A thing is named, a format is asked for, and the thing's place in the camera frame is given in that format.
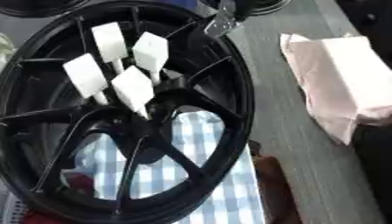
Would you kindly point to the black spoked wheel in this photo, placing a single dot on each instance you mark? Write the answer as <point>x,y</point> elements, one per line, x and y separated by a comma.
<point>214,96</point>

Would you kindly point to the pale pink paper bag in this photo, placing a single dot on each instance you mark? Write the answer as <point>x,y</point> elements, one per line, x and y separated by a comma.
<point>347,81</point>

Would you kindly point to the silver metal bracket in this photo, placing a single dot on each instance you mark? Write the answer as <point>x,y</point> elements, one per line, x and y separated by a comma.
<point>223,24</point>

